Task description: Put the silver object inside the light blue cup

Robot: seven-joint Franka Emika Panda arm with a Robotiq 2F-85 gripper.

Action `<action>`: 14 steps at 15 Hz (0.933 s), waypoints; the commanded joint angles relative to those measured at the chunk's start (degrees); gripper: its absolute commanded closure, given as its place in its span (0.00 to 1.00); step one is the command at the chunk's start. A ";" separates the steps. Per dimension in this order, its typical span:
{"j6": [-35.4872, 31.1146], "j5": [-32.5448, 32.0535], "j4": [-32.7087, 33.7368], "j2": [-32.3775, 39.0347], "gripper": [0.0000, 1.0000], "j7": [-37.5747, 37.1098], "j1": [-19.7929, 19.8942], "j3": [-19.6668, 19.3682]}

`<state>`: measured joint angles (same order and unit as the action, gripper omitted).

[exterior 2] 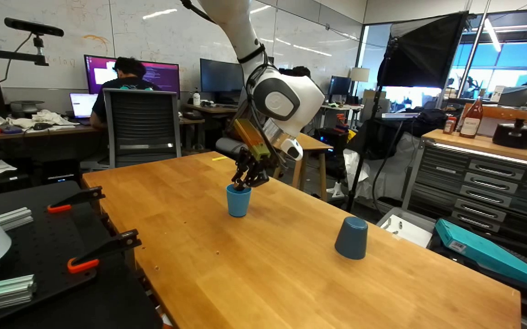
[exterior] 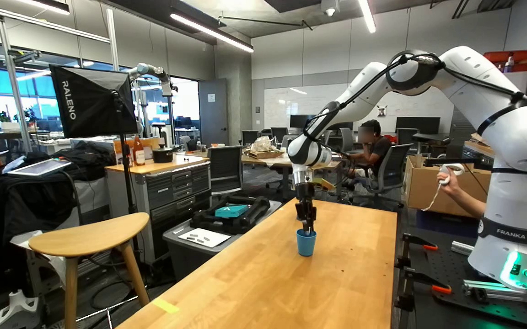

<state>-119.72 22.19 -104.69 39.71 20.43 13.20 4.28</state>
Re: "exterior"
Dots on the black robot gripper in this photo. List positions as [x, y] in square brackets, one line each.
[306, 203]

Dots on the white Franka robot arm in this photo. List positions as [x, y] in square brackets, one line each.
[513, 133]

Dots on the operator forearm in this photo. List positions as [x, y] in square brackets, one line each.
[471, 203]

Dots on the light blue plastic cup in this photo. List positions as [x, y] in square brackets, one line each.
[306, 245]

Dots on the black softbox light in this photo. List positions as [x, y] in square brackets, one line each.
[92, 101]

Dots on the operator hand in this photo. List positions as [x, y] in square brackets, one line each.
[450, 183]

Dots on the teal tool case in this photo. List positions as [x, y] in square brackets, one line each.
[231, 210]

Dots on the grey mesh office chair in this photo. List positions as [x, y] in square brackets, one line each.
[225, 166]

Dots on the person in dark shirt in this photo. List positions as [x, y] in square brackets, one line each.
[374, 148]

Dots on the white paper sheet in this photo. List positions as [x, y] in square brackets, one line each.
[202, 236]

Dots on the black office chair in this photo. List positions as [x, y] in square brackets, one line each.
[394, 166]

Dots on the orange black spring clamp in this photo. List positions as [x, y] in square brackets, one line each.
[425, 287]
[419, 241]

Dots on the cardboard box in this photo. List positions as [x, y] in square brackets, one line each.
[434, 185]

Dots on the grey drawer cabinet wooden top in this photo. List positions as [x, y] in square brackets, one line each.
[165, 188]

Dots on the grey door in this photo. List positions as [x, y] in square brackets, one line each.
[214, 112]

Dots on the white handheld controller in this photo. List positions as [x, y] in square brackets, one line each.
[449, 168]

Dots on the black pot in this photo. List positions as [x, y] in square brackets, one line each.
[163, 155]

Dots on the black base board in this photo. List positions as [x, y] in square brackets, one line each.
[458, 280]

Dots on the yellow tape strip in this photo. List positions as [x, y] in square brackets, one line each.
[165, 305]

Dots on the red label bottle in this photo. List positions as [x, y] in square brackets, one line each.
[139, 152]

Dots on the black light stand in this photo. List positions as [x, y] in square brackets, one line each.
[128, 170]

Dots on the round wooden stool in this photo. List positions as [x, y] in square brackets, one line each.
[86, 234]

